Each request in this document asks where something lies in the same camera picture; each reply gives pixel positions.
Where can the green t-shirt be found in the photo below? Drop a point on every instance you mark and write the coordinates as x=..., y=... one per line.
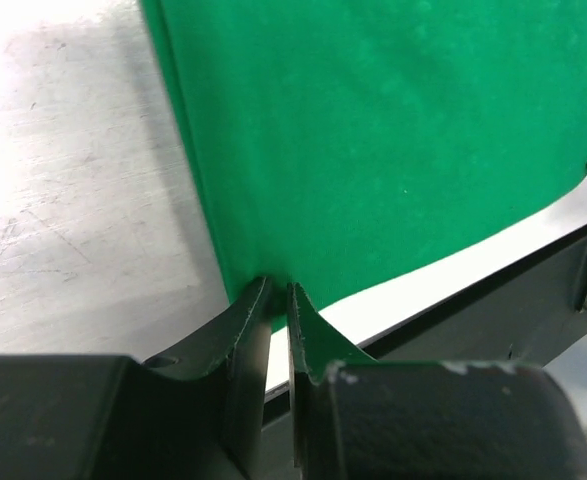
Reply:
x=383, y=154

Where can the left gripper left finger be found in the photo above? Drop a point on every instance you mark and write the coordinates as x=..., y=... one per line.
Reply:
x=192, y=411

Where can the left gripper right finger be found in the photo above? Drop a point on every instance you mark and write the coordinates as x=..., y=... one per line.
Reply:
x=358, y=418

